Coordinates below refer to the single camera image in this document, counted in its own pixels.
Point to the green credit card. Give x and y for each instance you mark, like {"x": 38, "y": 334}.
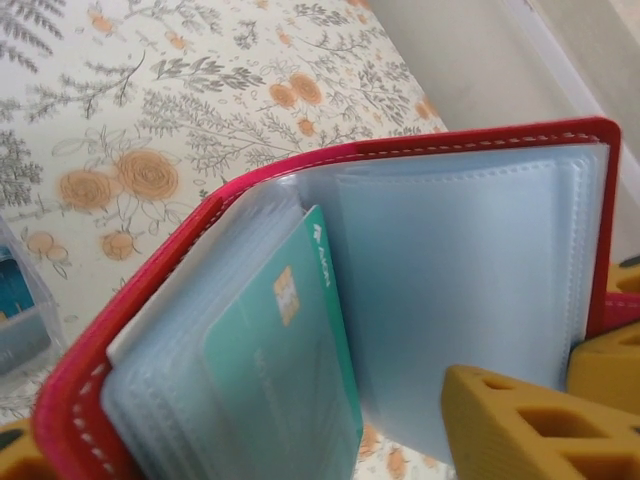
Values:
{"x": 280, "y": 375}

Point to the red and blue book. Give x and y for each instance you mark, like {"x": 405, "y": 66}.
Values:
{"x": 450, "y": 250}

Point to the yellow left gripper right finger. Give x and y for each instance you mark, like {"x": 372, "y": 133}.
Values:
{"x": 475, "y": 400}

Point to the floral table mat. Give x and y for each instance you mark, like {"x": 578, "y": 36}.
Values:
{"x": 150, "y": 100}

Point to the blue patterned card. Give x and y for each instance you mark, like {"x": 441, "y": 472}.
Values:
{"x": 15, "y": 285}

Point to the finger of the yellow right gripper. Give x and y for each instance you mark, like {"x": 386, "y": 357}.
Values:
{"x": 627, "y": 275}
{"x": 610, "y": 370}

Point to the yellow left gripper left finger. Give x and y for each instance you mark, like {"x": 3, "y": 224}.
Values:
{"x": 12, "y": 460}

